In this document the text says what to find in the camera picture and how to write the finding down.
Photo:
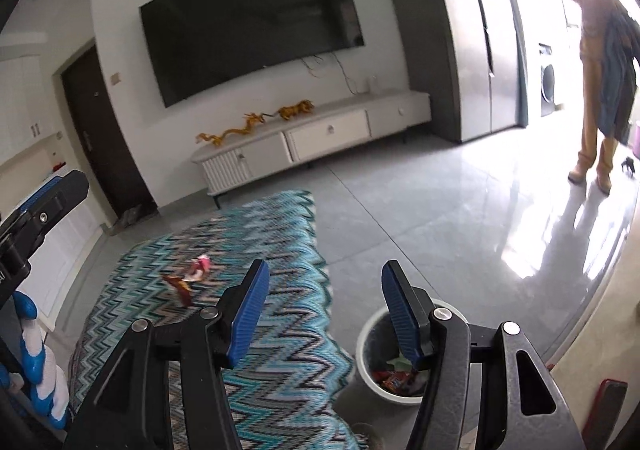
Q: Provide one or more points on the dark brown door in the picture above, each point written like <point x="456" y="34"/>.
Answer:
<point x="105" y="135"/>

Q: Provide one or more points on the tall grey cabinet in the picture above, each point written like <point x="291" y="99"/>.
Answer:
<point x="450" y="30"/>

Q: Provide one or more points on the white trash bin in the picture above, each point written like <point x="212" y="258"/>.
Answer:
<point x="370" y="360"/>

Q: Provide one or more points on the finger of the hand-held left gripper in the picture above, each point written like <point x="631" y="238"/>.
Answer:
<point x="50" y="205"/>

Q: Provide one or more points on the black wall television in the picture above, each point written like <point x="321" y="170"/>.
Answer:
<point x="250" y="25"/>

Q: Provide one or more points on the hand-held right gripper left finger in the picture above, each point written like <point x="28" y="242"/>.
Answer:
<point x="247" y="315"/>

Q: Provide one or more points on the purple bucket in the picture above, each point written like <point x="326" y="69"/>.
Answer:
<point x="636" y="140"/>

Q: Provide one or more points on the white upper wall cabinets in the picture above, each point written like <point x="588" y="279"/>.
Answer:
<point x="25" y="105"/>

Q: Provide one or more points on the long golden dragon ornament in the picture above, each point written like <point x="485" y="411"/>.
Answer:
<point x="232" y="131"/>

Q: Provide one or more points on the pink white wrapper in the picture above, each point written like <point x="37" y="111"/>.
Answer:
<point x="200" y="267"/>

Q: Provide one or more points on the person's left hand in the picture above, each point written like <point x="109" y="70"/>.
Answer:
<point x="52" y="380"/>

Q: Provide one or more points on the red orange wrapper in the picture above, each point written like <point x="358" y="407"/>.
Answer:
<point x="180" y="287"/>

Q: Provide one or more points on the zigzag patterned blanket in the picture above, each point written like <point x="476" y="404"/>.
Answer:
<point x="200" y="355"/>

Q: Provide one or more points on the pile of snack wrappers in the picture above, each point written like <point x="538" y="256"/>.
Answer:
<point x="397" y="380"/>

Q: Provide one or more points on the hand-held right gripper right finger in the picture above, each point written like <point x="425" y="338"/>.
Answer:
<point x="400" y="315"/>

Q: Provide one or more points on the short golden dragon ornament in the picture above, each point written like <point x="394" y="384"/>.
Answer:
<point x="295" y="110"/>

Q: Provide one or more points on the small black floor object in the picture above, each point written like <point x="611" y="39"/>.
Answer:
<point x="628" y="165"/>

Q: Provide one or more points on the white television cabinet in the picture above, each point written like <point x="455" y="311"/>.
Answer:
<point x="325" y="135"/>

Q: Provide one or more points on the washing machine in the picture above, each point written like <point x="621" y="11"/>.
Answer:
<point x="548" y="80"/>

